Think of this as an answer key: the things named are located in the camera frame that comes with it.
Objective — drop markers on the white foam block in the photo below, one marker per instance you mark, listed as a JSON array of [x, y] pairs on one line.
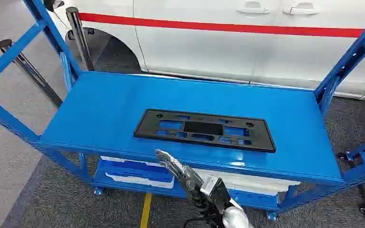
[[248, 184]]

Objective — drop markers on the red barrier belt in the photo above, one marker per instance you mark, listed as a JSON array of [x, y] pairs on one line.
[[217, 26]]

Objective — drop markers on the black car wheel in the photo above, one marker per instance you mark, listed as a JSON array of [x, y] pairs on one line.
[[113, 56]]

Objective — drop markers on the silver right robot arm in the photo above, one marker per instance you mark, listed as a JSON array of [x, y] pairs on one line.
[[236, 218]]

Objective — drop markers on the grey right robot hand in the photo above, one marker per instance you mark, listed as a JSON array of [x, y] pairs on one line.
[[188, 179]]

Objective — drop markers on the black license plate frame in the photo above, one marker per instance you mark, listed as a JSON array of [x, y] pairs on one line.
[[144, 129]]

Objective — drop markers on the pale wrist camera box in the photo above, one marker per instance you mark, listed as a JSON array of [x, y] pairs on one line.
[[215, 192]]

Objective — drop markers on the blue metal shelf cart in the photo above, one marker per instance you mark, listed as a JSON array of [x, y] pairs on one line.
[[107, 110]]

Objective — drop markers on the yellow floor tape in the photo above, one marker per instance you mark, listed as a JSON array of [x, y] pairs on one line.
[[146, 210]]

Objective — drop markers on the white car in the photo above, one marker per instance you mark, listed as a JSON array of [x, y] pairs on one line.
[[201, 56]]

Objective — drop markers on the black stanchion post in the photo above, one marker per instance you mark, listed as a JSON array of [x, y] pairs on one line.
[[80, 41], [31, 74]]

